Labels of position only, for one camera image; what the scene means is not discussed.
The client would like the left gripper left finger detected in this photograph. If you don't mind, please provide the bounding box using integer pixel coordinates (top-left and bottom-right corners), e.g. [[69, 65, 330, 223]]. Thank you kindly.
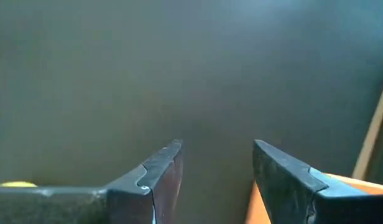
[[0, 139, 184, 224]]

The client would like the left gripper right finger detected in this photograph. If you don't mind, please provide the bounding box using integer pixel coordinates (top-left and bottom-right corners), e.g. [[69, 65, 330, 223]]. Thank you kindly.
[[252, 139, 383, 224]]

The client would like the yellow lemon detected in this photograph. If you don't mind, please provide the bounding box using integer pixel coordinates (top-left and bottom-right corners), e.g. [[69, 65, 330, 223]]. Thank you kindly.
[[0, 180, 39, 189]]

